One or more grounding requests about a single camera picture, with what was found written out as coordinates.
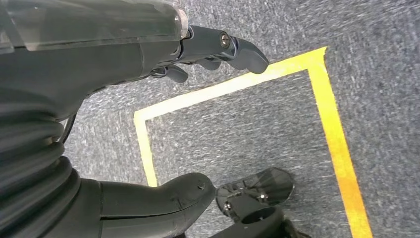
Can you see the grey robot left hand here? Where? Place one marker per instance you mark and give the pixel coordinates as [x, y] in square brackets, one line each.
[82, 59]

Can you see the robot left arm ribbed sleeve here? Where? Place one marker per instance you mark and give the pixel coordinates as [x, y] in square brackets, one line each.
[29, 164]

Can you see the black robot left foot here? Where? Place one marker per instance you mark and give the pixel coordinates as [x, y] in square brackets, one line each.
[256, 213]

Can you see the yellow floor tape square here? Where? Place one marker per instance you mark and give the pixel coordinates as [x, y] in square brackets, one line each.
[328, 124]

